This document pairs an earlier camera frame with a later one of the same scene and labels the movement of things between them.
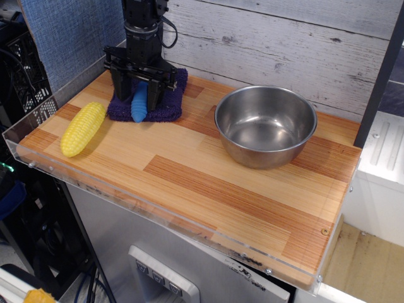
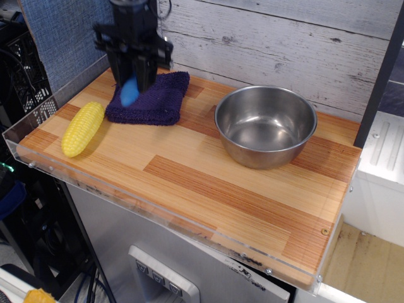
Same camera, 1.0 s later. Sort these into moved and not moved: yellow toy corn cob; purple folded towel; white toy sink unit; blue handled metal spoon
Moved: blue handled metal spoon
Not moved: yellow toy corn cob; purple folded towel; white toy sink unit
